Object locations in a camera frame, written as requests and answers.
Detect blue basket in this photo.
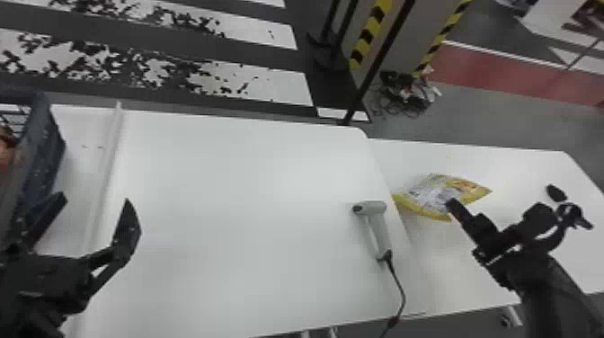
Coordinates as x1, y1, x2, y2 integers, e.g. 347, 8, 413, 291
0, 88, 67, 249

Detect hand scanner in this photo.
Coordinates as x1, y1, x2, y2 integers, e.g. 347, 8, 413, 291
351, 200, 395, 262

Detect yellow snack packet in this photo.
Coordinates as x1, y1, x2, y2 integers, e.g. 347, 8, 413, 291
391, 172, 493, 222

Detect black floor cables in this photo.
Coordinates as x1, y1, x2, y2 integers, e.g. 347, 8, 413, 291
367, 69, 443, 120

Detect yellow black striped post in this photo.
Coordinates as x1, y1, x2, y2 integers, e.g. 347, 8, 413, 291
412, 0, 474, 79
347, 0, 394, 73

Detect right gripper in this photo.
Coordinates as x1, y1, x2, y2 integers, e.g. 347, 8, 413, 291
445, 197, 505, 260

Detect black cable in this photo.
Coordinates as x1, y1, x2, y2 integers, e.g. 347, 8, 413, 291
376, 250, 408, 338

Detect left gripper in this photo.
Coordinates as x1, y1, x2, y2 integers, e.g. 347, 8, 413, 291
0, 190, 143, 316

